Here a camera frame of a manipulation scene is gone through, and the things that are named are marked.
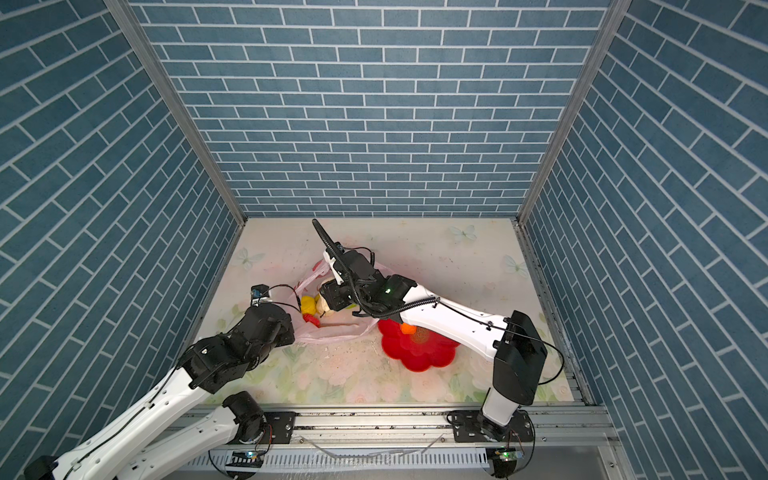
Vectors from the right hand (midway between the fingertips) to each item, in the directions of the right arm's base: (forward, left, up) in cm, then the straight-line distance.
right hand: (324, 283), depth 75 cm
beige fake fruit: (-6, -1, -1) cm, 6 cm away
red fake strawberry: (-1, +8, -19) cm, 20 cm away
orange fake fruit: (-2, -22, -19) cm, 29 cm away
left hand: (-7, +8, -7) cm, 13 cm away
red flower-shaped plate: (-6, -25, -24) cm, 35 cm away
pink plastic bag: (-3, -2, -17) cm, 17 cm away
